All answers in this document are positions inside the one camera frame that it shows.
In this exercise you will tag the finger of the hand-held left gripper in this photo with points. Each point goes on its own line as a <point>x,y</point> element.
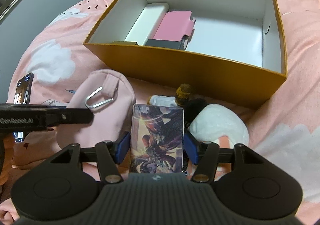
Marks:
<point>75,115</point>

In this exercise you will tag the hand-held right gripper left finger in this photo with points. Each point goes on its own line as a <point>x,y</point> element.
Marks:
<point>122,147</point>

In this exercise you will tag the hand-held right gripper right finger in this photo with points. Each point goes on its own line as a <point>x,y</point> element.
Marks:
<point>192,148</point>

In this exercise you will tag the pink fabric pouch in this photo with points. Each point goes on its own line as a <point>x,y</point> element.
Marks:
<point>100,127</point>

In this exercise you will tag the illustrated card pack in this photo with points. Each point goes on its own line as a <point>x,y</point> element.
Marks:
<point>157,137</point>

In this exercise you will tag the orange cardboard box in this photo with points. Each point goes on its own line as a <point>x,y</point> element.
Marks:
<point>200,75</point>

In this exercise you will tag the gold gift box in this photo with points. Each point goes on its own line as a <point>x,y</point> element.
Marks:
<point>125,43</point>

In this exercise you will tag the dark grey box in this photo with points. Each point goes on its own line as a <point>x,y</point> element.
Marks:
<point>162,43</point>

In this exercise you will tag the white rectangular box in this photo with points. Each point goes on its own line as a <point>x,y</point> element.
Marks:
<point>147,22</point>

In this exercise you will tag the pink card wallet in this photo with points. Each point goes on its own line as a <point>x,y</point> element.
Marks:
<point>172,25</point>

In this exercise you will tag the smartphone with lit screen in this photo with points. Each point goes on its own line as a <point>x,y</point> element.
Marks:
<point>23,90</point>

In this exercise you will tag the silver carabiner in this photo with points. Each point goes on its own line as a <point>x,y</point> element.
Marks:
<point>93,94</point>

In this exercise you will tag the white plush doll striped hat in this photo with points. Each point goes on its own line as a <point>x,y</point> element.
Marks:
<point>220,120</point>

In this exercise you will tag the pink printed blanket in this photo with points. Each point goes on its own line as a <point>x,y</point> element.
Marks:
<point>287,115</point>

